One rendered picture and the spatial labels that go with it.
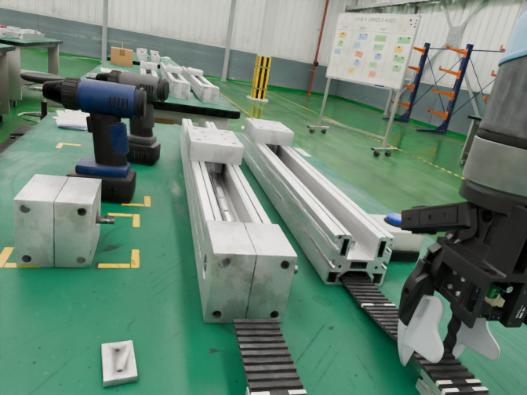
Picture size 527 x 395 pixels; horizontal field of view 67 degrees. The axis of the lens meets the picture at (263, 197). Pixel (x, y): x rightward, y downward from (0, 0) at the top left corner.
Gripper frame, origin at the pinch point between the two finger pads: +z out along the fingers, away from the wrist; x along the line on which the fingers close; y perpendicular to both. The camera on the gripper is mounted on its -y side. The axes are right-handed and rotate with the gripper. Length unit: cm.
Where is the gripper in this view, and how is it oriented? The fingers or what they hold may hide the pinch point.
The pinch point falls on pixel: (426, 349)
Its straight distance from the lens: 51.8
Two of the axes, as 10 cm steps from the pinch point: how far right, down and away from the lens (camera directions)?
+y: 2.2, 3.6, -9.1
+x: 9.6, 0.8, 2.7
